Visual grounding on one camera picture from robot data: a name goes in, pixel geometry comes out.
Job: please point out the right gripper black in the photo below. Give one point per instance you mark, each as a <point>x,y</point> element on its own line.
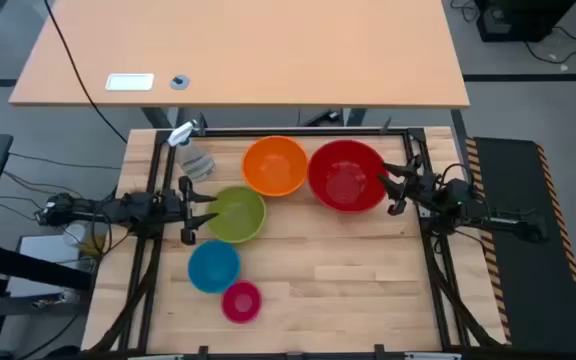
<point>425,187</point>

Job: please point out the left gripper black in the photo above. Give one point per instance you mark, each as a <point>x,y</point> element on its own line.
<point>186,210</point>

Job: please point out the green bowl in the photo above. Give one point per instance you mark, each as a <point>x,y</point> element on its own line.
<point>238,215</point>

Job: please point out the blue bowl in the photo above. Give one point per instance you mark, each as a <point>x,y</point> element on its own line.
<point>214,266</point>

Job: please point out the orange bowl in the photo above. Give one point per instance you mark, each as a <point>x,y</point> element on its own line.
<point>274,166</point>

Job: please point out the small pink bowl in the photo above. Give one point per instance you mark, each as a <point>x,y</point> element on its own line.
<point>241,302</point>

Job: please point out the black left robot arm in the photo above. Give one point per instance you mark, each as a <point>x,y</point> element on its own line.
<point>118,210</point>

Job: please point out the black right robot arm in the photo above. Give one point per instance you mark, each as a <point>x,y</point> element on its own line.
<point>498,220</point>

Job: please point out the clear spray bottle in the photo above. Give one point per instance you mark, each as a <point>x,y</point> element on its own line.
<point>194,160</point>

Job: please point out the large red bowl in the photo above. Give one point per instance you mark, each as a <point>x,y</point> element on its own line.
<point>346,176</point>

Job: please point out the white flat device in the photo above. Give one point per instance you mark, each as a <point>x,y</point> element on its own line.
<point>129,82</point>

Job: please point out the black hazard-striped floor mat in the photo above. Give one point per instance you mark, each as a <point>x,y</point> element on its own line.
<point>523,280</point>

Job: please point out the white low cart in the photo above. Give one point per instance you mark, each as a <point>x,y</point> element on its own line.
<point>43,250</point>

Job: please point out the beige wooden desk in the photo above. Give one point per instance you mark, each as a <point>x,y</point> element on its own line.
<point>268,45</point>

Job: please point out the black equipment box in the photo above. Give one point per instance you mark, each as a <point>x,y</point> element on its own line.
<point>523,20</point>

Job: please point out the black metal table frame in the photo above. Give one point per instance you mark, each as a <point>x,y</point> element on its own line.
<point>318,132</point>

